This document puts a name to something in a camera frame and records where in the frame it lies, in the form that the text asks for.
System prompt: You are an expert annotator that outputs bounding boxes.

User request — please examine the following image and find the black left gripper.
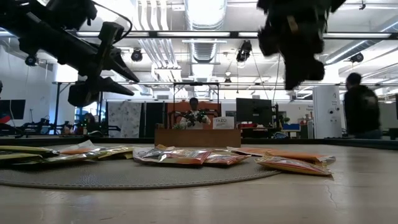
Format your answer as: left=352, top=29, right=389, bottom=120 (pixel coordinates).
left=67, top=21, right=141, bottom=108

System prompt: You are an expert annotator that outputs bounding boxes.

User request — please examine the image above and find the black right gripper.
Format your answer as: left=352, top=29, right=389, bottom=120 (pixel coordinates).
left=257, top=0, right=346, bottom=91

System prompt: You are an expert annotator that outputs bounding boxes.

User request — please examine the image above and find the orange white Tazo tea packet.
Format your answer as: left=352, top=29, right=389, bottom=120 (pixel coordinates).
left=248, top=148, right=337, bottom=166
left=58, top=139, right=105, bottom=156
left=212, top=116, right=236, bottom=130
left=226, top=146, right=280, bottom=156

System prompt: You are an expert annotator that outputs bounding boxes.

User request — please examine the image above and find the wooden tea organizer box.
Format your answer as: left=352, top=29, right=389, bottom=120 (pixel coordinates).
left=154, top=128, right=242, bottom=148

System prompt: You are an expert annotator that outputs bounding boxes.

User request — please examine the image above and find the white pillar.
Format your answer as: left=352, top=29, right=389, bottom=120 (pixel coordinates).
left=312, top=85, right=343, bottom=139

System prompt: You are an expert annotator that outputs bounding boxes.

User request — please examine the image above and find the black ceiling spotlight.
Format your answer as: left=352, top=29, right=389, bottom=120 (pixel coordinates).
left=130, top=48, right=144, bottom=62
left=349, top=52, right=365, bottom=64
left=24, top=54, right=39, bottom=67

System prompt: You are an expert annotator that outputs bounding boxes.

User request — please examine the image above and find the patterned divider screen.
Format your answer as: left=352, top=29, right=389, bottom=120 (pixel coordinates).
left=107, top=101, right=143, bottom=139

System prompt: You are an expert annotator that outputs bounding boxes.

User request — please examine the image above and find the person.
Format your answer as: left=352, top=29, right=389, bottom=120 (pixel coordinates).
left=179, top=97, right=213, bottom=130
left=343, top=72, right=384, bottom=140
left=81, top=112, right=98, bottom=135

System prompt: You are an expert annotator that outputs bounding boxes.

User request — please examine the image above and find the blue storage bin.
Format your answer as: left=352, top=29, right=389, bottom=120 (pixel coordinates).
left=281, top=123, right=302, bottom=132

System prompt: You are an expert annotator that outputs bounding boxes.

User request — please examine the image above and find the black computer monitor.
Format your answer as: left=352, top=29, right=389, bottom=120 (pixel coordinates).
left=235, top=97, right=274, bottom=128

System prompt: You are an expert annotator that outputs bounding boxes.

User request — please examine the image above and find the black divider panel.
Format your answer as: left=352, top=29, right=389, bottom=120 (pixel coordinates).
left=144, top=101, right=169, bottom=138

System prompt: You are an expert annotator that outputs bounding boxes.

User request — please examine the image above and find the orange divider panel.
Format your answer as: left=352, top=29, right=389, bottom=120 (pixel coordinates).
left=167, top=101, right=222, bottom=130

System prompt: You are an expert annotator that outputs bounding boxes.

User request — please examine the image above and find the grey divider panel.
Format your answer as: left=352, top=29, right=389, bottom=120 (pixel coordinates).
left=382, top=101, right=398, bottom=130

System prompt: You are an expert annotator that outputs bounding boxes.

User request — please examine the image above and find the round grey mat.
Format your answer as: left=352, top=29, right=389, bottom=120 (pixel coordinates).
left=0, top=149, right=282, bottom=190

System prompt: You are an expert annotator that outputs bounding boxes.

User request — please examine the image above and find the black overhead camera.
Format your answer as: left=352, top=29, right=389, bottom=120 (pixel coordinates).
left=235, top=39, right=253, bottom=63

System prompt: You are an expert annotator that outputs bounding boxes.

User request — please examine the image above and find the black background rig frame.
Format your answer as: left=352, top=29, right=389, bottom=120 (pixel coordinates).
left=172, top=81, right=220, bottom=130

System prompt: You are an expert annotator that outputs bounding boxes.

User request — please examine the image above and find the black wall monitor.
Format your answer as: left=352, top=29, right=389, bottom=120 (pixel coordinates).
left=0, top=99, right=27, bottom=121

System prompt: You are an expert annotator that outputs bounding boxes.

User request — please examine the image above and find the silver ventilation duct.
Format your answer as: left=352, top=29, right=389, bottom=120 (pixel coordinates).
left=183, top=0, right=228, bottom=65

